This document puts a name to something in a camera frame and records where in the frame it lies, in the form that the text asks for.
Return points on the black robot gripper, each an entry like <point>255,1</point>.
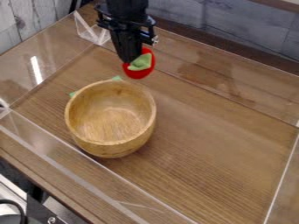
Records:
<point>129,26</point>

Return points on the red plush fruit green stem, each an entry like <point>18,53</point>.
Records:
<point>141,66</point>

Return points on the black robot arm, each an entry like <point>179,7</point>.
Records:
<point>113,3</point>

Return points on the green mat under bowl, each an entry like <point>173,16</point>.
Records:
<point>116,78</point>

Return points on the light wooden bowl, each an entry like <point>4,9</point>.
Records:
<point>109,116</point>

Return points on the clear acrylic tray enclosure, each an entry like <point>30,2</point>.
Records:
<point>193,146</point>

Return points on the black metal bracket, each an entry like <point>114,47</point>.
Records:
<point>38,214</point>

